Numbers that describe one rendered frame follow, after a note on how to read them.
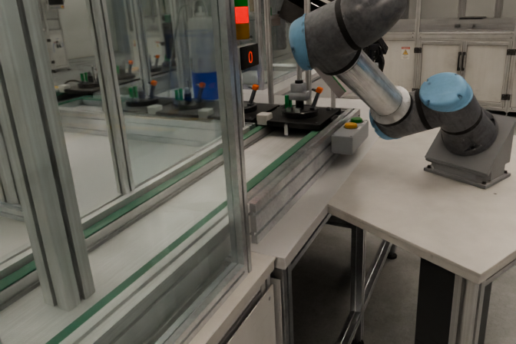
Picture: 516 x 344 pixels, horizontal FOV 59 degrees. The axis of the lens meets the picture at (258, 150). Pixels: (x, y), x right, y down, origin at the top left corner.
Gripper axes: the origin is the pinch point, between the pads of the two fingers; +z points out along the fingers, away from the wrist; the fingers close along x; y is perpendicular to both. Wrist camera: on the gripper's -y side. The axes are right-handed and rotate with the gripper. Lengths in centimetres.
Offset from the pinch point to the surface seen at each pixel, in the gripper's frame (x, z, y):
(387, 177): 18.1, 22.8, 14.6
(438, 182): 31.5, 21.4, 10.0
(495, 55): -52, 25, -396
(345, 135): 1.8, 13.9, 13.0
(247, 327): 21, 34, 80
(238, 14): -33.0, -20.4, 26.4
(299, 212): 10, 25, 48
